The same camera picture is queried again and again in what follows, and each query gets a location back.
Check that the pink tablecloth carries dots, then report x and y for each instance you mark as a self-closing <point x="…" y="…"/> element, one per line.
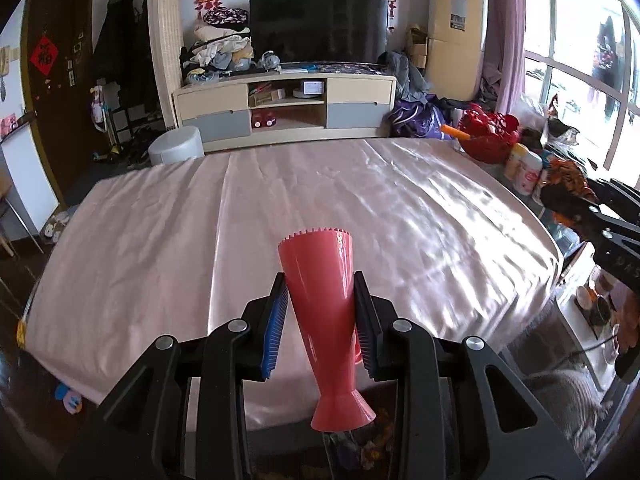
<point x="150" y="235"/>

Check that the white round stool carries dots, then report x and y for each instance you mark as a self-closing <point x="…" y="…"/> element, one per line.
<point x="175" y="147"/>

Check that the white bottle red label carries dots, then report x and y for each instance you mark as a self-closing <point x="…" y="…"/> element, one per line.
<point x="527" y="175"/>

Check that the orange snack wrapper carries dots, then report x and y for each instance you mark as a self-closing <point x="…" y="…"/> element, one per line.
<point x="567" y="172"/>

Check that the blue and yellow floor toy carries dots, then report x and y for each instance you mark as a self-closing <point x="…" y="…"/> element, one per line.
<point x="70" y="399"/>

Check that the grey jacket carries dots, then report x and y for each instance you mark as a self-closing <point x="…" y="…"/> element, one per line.
<point x="405" y="77"/>

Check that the purple curtain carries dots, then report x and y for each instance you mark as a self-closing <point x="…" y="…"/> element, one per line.
<point x="502" y="35"/>

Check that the white box on shelf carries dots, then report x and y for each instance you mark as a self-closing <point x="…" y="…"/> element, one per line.
<point x="312" y="87"/>

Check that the person's right hand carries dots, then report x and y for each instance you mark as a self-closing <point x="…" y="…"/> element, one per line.
<point x="627" y="325"/>

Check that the pile of clothes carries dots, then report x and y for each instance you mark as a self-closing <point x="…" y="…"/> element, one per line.
<point x="220" y="50"/>

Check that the red diamond door sticker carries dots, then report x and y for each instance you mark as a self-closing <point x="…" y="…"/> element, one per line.
<point x="46" y="56"/>

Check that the window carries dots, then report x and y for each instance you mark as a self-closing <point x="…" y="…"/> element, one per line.
<point x="570" y="25"/>

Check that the grey chair cushion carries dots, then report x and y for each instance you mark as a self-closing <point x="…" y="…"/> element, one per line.
<point x="565" y="410"/>

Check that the small cardboard boxes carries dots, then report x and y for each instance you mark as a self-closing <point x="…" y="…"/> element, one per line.
<point x="416" y="47"/>

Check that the black television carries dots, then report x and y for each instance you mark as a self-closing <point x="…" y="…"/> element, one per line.
<point x="320" y="25"/>

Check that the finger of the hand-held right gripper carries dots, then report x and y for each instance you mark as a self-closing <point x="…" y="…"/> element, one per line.
<point x="622" y="197"/>
<point x="582" y="212"/>

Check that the hanging dark coats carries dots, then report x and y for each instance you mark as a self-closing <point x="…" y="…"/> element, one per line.
<point x="125" y="45"/>

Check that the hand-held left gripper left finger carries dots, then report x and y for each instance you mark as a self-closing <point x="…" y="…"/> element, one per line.
<point x="275" y="332"/>

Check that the purple bag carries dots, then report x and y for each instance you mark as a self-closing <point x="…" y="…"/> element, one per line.
<point x="420" y="120"/>

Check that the beige woven screen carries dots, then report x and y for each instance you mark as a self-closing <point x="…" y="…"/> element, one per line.
<point x="165" y="45"/>

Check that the flat boxes on shelf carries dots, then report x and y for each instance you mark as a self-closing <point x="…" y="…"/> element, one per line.
<point x="267" y="97"/>

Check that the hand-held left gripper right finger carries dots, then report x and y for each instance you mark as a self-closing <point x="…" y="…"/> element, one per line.
<point x="365" y="342"/>

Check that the large flat cardboard box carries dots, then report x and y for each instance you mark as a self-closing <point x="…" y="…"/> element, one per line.
<point x="457" y="55"/>

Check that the dark wooden door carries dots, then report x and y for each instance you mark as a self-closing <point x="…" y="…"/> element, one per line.
<point x="55" y="120"/>

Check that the white bottle yellow label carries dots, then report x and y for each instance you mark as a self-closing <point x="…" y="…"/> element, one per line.
<point x="540" y="187"/>
<point x="515" y="160"/>

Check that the beige and grey TV stand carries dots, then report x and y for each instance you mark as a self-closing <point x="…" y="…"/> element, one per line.
<point x="210" y="100"/>

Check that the pink plastic vase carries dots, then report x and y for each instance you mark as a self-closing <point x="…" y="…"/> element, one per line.
<point x="320" y="300"/>

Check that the hanging dark clothes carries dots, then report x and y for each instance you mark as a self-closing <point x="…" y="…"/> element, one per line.
<point x="612" y="60"/>

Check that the plush slippers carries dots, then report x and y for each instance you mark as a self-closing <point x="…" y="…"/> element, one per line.
<point x="56" y="227"/>

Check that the red openwork basket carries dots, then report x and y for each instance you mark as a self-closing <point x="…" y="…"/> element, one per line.
<point x="487" y="142"/>

